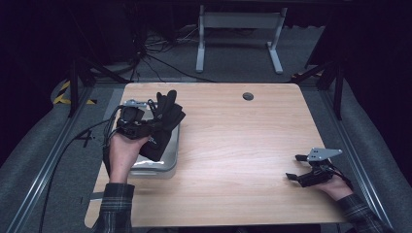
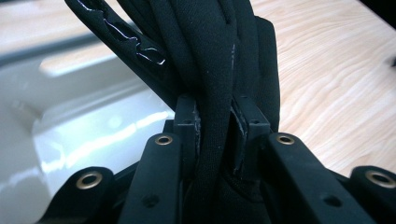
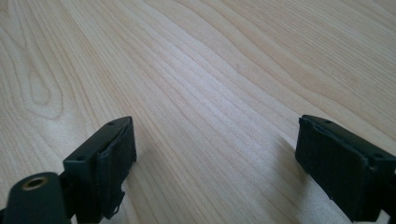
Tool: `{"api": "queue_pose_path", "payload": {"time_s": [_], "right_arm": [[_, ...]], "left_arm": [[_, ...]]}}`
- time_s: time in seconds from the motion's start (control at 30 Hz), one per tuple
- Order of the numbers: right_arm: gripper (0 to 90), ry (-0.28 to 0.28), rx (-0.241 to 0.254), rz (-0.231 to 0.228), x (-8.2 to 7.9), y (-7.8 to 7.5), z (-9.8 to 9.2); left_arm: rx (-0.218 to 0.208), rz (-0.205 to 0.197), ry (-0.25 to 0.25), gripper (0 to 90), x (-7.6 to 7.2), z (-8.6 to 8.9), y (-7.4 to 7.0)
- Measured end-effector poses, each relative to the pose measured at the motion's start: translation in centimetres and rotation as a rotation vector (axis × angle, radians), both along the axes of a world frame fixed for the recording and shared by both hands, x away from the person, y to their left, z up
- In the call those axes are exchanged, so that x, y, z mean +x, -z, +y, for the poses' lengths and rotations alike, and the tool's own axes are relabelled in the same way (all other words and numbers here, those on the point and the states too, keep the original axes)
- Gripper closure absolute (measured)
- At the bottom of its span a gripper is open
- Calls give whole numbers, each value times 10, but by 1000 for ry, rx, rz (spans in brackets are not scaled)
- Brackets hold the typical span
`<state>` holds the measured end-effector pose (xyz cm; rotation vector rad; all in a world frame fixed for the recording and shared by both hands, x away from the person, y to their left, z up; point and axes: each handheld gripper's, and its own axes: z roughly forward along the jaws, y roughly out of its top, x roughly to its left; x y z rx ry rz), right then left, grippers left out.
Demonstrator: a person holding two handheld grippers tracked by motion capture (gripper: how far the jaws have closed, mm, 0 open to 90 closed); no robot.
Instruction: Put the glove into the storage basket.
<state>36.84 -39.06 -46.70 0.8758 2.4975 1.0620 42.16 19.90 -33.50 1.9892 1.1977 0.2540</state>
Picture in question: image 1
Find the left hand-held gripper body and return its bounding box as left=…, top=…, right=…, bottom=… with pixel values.
left=116, top=99, right=155, bottom=141

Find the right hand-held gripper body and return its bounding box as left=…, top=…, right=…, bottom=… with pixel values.
left=296, top=147, right=344, bottom=189

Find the grey plastic bin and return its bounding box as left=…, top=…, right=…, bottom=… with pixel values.
left=111, top=102, right=182, bottom=180

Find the person's right hand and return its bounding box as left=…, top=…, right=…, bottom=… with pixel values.
left=314, top=176, right=355, bottom=202

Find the black metal stand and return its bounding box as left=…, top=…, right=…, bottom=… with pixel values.
left=291, top=58, right=345, bottom=121
left=67, top=57, right=131, bottom=118

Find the yellow black hazard tape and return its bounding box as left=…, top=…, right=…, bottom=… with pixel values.
left=52, top=80, right=98, bottom=106

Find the grey tape strip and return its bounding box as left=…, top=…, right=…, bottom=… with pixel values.
left=80, top=191, right=105, bottom=205

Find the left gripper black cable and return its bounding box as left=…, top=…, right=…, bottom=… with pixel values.
left=102, top=104, right=126, bottom=178

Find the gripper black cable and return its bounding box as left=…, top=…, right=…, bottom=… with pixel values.
left=102, top=104, right=126, bottom=178
left=327, top=164, right=355, bottom=192

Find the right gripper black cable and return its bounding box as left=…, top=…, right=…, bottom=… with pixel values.
left=327, top=164, right=355, bottom=192

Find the aluminium rail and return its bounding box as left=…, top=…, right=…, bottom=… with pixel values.
left=5, top=86, right=95, bottom=233
left=319, top=88, right=395, bottom=229

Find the tangle of black floor cables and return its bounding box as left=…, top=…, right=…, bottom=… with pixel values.
left=129, top=25, right=218, bottom=83

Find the long black floor cable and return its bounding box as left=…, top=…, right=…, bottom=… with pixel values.
left=38, top=117, right=113, bottom=233

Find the white metal desk frame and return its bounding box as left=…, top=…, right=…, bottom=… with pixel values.
left=195, top=4, right=289, bottom=75

